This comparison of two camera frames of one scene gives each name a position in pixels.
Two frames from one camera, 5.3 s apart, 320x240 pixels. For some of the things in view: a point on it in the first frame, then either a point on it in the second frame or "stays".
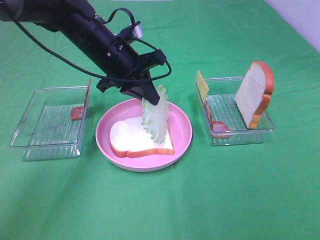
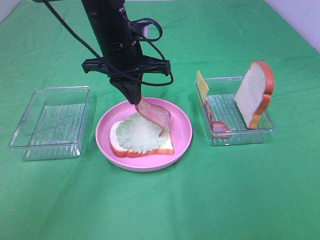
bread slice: [253, 97] stays
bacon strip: [78, 113] -> [158, 115]
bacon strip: [219, 129] stays
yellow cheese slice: [202, 86] stays
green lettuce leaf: [155, 116] -> [137, 133]
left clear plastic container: [52, 124] stays
